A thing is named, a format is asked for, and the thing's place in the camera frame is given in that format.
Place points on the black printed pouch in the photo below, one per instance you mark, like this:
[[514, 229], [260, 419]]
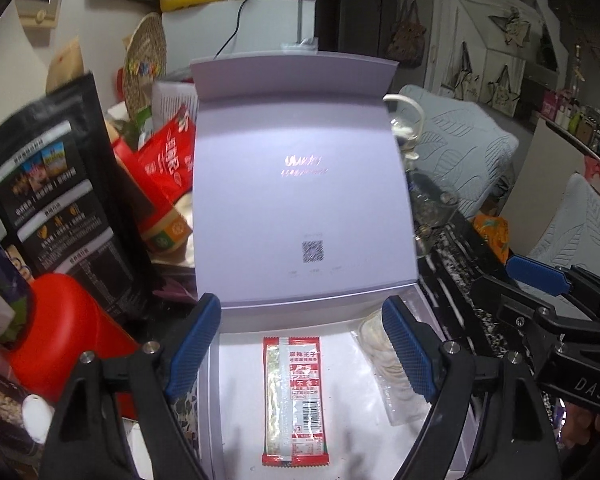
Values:
[[55, 195]]

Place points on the round woven mat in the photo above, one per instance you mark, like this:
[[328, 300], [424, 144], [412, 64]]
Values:
[[142, 55]]

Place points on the clear packet of cotton pads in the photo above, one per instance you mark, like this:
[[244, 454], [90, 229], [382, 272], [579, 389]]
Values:
[[380, 355]]

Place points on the white tote bag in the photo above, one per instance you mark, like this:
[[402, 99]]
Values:
[[502, 92], [462, 77]]

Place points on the red and green food pack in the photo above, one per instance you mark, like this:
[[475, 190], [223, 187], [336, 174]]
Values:
[[155, 220]]

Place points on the row of bottles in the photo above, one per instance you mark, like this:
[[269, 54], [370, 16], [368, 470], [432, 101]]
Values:
[[580, 115]]

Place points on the white appliance box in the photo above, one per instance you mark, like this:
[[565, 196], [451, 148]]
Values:
[[265, 25]]

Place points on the brown hanging bag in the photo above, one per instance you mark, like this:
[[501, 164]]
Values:
[[405, 40]]

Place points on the red bottle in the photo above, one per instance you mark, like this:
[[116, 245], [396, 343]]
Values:
[[65, 330]]

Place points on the lavender gift box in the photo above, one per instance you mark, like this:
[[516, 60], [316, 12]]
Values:
[[300, 200]]

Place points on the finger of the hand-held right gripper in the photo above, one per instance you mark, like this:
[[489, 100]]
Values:
[[505, 300], [535, 274]]

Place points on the orange patterned cloth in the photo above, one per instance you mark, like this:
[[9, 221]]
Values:
[[492, 237]]

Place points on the beige cardboard sheet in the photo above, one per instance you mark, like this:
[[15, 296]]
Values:
[[545, 180]]

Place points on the white cabinet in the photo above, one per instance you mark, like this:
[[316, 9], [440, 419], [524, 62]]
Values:
[[485, 15]]

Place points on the red snack packet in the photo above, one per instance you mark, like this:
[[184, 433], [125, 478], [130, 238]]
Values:
[[294, 410]]

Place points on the glass mug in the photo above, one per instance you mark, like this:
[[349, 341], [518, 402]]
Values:
[[432, 200]]

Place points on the red snack bag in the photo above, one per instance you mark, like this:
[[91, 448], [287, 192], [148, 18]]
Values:
[[167, 155]]

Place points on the dark blue packet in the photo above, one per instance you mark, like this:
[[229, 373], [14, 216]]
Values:
[[0, 270]]

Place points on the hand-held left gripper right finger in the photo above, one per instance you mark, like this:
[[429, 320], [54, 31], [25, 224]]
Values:
[[405, 352]]

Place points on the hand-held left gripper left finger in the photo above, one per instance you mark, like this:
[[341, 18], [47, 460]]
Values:
[[195, 347]]

